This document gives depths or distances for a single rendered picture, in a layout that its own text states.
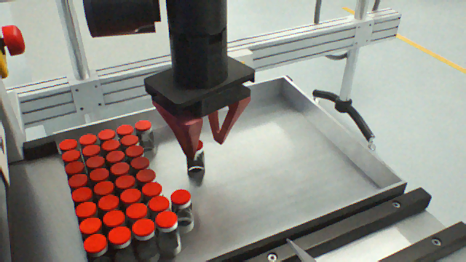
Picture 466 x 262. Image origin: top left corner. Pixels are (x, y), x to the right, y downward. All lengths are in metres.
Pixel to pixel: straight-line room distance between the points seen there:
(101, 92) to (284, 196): 1.05
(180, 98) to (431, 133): 1.94
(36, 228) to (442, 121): 2.11
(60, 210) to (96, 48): 1.58
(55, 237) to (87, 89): 1.00
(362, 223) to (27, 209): 0.37
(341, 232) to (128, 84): 1.13
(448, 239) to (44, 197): 0.44
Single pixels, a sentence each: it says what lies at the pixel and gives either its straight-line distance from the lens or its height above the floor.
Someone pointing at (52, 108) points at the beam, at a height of 0.48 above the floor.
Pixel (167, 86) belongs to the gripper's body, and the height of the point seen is 1.02.
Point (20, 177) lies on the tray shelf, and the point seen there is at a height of 0.88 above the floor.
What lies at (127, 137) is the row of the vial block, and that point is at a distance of 0.51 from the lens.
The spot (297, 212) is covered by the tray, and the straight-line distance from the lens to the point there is 0.48.
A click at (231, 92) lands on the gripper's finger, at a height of 1.01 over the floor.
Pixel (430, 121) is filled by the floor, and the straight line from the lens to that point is 2.35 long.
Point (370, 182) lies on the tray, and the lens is 0.54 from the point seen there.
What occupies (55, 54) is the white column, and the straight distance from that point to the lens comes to 2.03.
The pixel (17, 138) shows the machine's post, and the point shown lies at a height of 0.92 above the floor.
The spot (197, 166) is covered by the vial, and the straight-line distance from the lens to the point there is 0.50.
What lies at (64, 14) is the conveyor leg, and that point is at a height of 0.77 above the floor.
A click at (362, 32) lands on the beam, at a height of 0.50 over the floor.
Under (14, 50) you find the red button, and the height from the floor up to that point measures 0.99.
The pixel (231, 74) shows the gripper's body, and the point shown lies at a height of 1.02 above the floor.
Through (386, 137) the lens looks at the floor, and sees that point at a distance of 2.15.
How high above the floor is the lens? 1.23
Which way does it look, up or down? 38 degrees down
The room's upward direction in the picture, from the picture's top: straight up
